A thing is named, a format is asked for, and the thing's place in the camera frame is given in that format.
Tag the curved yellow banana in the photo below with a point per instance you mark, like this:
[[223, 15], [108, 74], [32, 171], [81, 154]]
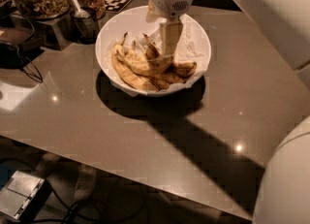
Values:
[[141, 65]]

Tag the white robot base shell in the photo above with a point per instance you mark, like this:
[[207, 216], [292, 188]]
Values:
[[284, 195]]

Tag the white plastic spoon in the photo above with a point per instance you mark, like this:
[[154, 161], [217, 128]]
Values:
[[79, 11]]

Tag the upright small banana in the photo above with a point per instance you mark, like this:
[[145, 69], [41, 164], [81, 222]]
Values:
[[151, 51]]

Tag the silver box on floor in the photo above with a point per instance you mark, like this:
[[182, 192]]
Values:
[[22, 197]]

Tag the white paper napkin liner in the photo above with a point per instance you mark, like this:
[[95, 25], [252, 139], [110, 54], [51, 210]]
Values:
[[152, 56]]

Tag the lower middle yellow banana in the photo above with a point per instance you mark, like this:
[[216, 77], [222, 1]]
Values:
[[164, 80]]

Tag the white bowl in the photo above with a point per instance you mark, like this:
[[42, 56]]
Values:
[[193, 45]]

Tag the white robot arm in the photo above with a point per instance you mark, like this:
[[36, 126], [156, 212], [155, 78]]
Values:
[[285, 23]]

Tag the black white marker tag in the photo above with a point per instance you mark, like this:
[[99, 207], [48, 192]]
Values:
[[116, 6]]

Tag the long left yellow banana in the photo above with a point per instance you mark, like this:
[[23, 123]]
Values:
[[119, 59]]

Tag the right brown spotted banana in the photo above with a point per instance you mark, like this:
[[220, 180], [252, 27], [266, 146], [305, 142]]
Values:
[[184, 69]]

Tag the dark cup with spoon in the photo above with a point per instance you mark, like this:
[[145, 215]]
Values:
[[86, 29]]

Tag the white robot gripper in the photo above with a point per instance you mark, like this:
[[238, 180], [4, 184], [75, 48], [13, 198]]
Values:
[[169, 4]]

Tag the black device with cable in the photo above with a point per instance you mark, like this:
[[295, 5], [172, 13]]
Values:
[[20, 45]]

